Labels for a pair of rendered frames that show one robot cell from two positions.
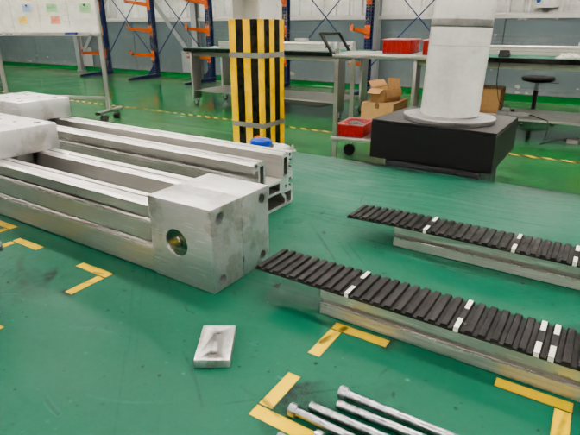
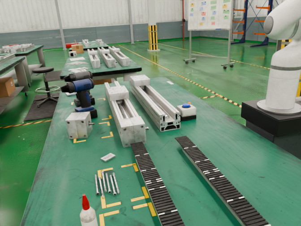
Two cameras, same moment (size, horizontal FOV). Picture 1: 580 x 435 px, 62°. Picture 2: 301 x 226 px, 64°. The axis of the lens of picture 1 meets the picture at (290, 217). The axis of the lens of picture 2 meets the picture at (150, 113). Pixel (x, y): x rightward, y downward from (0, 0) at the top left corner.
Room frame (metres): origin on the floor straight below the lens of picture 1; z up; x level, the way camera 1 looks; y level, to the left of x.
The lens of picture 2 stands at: (-0.12, -0.63, 1.27)
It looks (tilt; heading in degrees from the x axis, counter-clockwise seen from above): 21 degrees down; 44
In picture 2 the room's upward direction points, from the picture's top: 4 degrees counter-clockwise
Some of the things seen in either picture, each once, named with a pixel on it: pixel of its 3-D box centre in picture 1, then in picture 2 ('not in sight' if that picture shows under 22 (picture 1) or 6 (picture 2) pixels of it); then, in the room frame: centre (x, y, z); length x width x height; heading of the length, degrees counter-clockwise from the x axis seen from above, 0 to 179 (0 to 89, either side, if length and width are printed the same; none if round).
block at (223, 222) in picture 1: (218, 225); (135, 131); (0.52, 0.08, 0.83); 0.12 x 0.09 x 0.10; 147
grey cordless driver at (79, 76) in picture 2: not in sight; (78, 89); (0.65, 0.73, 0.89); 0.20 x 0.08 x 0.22; 163
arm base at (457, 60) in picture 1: (454, 74); (281, 88); (1.05, -0.34, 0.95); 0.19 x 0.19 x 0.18
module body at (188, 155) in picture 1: (104, 150); (149, 98); (0.91, 0.36, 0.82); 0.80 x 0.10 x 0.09; 57
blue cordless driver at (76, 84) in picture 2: not in sight; (77, 101); (0.52, 0.52, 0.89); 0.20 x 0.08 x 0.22; 169
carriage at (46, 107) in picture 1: (26, 112); (139, 82); (1.05, 0.57, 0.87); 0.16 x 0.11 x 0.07; 57
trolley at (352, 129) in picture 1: (391, 102); not in sight; (3.78, -0.78, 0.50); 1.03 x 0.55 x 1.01; 70
